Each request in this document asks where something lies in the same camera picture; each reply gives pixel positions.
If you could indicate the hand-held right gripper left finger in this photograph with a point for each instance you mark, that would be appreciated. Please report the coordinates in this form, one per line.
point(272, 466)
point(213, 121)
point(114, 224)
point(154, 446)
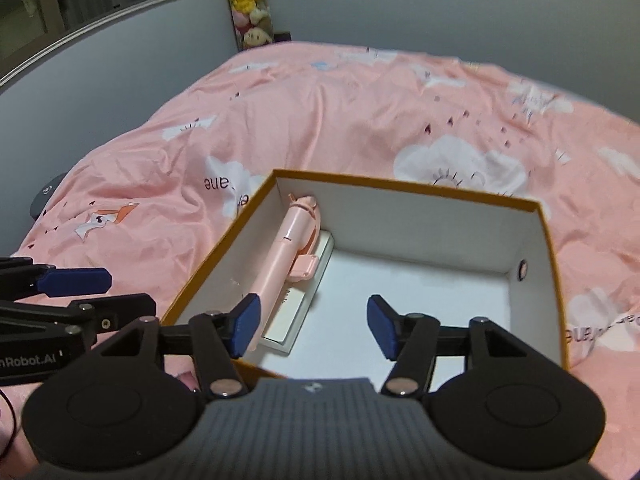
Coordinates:
point(245, 325)

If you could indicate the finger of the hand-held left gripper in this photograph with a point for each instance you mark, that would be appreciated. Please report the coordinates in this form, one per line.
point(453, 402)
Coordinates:
point(75, 280)
point(115, 306)

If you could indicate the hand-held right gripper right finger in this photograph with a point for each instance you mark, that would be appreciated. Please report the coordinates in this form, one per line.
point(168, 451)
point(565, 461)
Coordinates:
point(382, 327)

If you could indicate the orange cardboard box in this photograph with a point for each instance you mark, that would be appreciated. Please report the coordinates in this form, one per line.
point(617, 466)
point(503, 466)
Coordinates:
point(425, 285)

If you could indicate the white flat box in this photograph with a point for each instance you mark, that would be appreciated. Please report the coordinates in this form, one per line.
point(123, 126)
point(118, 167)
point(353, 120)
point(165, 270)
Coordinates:
point(295, 320)

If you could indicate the pink selfie stick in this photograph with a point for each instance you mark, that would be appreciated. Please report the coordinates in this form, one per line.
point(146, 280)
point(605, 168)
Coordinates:
point(280, 255)

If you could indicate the dark grey round object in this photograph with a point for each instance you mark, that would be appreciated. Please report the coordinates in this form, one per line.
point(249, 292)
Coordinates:
point(45, 192)

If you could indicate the pink printed blanket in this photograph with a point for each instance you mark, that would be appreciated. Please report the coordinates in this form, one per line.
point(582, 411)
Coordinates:
point(350, 120)

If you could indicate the window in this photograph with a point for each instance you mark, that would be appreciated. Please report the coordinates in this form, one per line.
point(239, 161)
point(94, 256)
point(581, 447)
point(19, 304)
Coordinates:
point(75, 0)

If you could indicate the small black block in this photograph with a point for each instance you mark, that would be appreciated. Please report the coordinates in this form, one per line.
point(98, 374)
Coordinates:
point(282, 36)

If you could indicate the clear tube of plush toys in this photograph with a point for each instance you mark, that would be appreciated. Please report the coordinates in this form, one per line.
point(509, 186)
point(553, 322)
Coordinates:
point(247, 0)

